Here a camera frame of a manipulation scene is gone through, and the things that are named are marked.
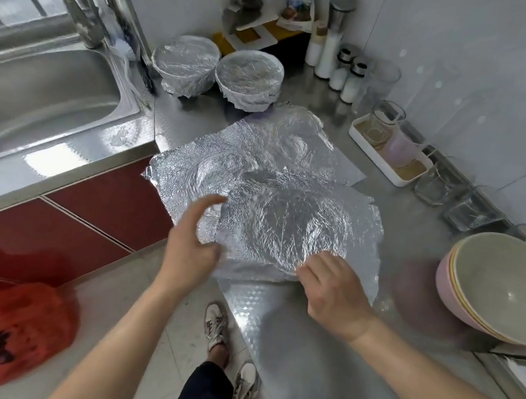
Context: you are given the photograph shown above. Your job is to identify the person's right hand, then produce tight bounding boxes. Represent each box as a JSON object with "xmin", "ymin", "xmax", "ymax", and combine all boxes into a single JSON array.
[{"xmin": 288, "ymin": 248, "xmax": 382, "ymax": 346}]

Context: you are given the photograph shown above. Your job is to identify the person's left hand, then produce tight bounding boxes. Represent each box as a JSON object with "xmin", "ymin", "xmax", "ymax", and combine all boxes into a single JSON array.
[{"xmin": 153, "ymin": 188, "xmax": 231, "ymax": 299}]

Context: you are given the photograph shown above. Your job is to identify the foil-wrapped bowl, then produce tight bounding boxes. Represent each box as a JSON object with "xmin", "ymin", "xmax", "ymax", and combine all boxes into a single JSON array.
[{"xmin": 205, "ymin": 163, "xmax": 391, "ymax": 301}]

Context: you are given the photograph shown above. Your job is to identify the stack of aluminium foil sheets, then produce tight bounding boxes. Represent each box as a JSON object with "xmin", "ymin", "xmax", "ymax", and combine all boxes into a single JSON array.
[{"xmin": 135, "ymin": 88, "xmax": 373, "ymax": 266}]

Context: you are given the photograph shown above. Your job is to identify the foil-covered bowl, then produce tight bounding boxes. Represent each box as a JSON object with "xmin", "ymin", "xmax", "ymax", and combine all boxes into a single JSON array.
[
  {"xmin": 148, "ymin": 31, "xmax": 224, "ymax": 102},
  {"xmin": 211, "ymin": 46, "xmax": 288, "ymax": 116}
]

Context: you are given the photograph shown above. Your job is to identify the person's right forearm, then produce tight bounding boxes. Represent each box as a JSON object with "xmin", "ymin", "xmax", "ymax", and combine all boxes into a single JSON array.
[{"xmin": 345, "ymin": 316, "xmax": 526, "ymax": 399}]

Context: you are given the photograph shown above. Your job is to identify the person's left forearm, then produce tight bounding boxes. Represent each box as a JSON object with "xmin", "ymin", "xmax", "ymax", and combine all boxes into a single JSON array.
[{"xmin": 44, "ymin": 269, "xmax": 202, "ymax": 399}]

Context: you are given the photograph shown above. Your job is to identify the person's left white shoe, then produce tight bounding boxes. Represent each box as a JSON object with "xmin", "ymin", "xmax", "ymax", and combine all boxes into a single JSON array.
[{"xmin": 200, "ymin": 301, "xmax": 233, "ymax": 355}]

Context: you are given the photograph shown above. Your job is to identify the person's white shoe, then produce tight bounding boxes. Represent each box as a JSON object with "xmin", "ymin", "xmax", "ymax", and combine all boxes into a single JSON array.
[
  {"xmin": 231, "ymin": 359, "xmax": 263, "ymax": 399},
  {"xmin": 200, "ymin": 301, "xmax": 233, "ymax": 355}
]

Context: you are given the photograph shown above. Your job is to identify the person's right white shoe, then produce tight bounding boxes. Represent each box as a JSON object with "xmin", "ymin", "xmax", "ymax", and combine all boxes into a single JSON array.
[{"xmin": 231, "ymin": 359, "xmax": 263, "ymax": 399}]

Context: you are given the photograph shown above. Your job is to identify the person's dark trousers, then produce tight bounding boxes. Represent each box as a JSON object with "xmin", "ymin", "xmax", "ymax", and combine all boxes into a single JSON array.
[{"xmin": 165, "ymin": 357, "xmax": 287, "ymax": 399}]

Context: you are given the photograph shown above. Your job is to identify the red kitchen cabinet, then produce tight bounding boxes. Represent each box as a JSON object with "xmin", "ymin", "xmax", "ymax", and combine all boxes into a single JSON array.
[{"xmin": 0, "ymin": 141, "xmax": 183, "ymax": 329}]

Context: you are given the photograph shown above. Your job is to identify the white rectangular tray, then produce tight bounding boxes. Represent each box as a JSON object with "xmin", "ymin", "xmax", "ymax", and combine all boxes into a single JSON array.
[{"xmin": 343, "ymin": 112, "xmax": 439, "ymax": 191}]

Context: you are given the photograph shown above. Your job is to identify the pink translucent cup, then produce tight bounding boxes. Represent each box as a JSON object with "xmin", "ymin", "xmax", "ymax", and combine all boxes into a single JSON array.
[{"xmin": 381, "ymin": 126, "xmax": 425, "ymax": 171}]

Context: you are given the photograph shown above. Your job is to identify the red plastic bag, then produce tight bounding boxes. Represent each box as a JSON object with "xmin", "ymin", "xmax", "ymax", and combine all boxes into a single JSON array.
[{"xmin": 0, "ymin": 278, "xmax": 84, "ymax": 399}]

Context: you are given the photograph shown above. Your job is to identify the white shaker with black lid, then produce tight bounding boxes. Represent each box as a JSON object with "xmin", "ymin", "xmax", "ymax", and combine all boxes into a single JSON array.
[
  {"xmin": 339, "ymin": 57, "xmax": 370, "ymax": 106},
  {"xmin": 329, "ymin": 44, "xmax": 357, "ymax": 93}
]

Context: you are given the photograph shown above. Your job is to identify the white dish brush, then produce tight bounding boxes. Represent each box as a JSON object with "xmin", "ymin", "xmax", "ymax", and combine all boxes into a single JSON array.
[{"xmin": 109, "ymin": 33, "xmax": 141, "ymax": 61}]

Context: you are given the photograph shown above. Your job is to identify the stainless steel sink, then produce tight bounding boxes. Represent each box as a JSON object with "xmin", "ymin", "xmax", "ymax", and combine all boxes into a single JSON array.
[{"xmin": 0, "ymin": 29, "xmax": 168, "ymax": 242}]

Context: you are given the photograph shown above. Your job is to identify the small white tan-capped bottle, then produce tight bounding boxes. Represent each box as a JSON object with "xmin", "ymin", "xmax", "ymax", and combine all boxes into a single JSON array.
[{"xmin": 303, "ymin": 19, "xmax": 329, "ymax": 69}]

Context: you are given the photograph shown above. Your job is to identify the tall white steel-capped bottle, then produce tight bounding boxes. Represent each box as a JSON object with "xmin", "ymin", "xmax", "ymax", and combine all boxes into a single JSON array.
[{"xmin": 313, "ymin": 0, "xmax": 358, "ymax": 83}]

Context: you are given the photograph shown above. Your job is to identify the white corner shelf rack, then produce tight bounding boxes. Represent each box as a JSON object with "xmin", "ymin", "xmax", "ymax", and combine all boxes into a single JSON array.
[{"xmin": 213, "ymin": 0, "xmax": 317, "ymax": 56}]

